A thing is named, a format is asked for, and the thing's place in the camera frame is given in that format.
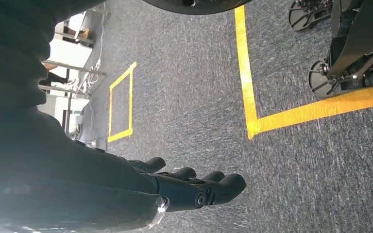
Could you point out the yellow tape rectangle outline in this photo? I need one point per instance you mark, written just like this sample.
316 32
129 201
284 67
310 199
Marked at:
249 96

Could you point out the yellow tape outline cut corner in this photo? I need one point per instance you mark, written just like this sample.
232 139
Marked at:
120 135

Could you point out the white table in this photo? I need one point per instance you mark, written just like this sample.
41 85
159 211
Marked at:
67 53

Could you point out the black wheeled base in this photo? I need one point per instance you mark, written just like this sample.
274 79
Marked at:
357 38

